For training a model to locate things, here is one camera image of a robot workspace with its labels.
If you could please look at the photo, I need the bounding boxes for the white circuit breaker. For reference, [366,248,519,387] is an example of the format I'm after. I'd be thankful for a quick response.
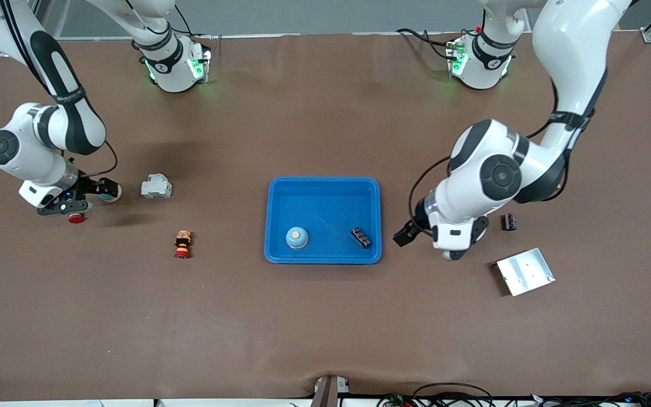
[141,172,173,199]

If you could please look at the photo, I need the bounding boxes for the silver metal plate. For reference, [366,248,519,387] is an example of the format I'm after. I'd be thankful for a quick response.
[495,248,556,297]

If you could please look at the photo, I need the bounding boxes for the blue plastic tray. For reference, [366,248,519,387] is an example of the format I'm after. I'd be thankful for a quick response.
[264,177,383,265]

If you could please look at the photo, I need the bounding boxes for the orange and red push button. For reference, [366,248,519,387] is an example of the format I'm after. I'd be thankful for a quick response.
[174,230,193,259]

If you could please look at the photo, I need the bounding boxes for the black cable bundle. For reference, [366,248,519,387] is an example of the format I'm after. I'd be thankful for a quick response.
[529,391,651,407]
[376,383,496,407]

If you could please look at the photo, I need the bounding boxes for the metal clamp bracket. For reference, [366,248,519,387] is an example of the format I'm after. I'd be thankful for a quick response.
[313,375,350,407]

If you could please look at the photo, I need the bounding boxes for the black left arm base cable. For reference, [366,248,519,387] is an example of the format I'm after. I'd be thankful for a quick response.
[396,27,456,60]

